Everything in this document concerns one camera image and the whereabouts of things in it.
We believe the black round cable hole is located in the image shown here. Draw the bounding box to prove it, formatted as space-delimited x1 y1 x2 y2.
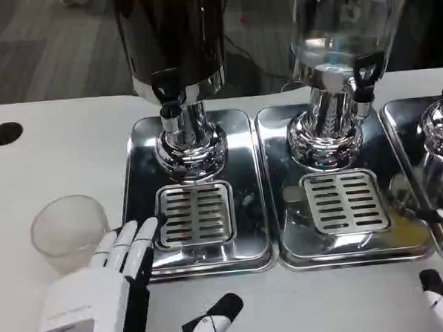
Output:
0 120 25 146

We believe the clear ribbed glass cup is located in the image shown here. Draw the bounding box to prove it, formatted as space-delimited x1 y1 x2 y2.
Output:
27 193 114 276

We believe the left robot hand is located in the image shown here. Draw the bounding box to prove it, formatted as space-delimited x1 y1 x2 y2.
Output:
29 212 246 332

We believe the steel drip tray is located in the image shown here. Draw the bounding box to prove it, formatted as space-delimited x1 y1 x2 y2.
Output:
254 97 438 273
377 95 443 268
117 106 276 281

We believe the black dispenser tap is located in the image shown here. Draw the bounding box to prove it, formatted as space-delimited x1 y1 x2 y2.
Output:
349 52 389 117
150 67 186 135

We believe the chrome dispenser base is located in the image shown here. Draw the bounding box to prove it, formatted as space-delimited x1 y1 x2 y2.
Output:
416 85 443 171

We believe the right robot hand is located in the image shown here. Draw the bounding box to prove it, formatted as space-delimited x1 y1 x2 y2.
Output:
404 202 443 332

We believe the dark drink dispenser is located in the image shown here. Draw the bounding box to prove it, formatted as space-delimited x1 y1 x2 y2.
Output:
111 0 238 189

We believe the clear drink dispenser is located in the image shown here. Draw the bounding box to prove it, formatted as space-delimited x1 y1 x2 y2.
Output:
279 0 418 173

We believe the slotted steel drip grid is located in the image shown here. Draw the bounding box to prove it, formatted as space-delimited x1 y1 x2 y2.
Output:
299 167 393 237
154 180 237 248

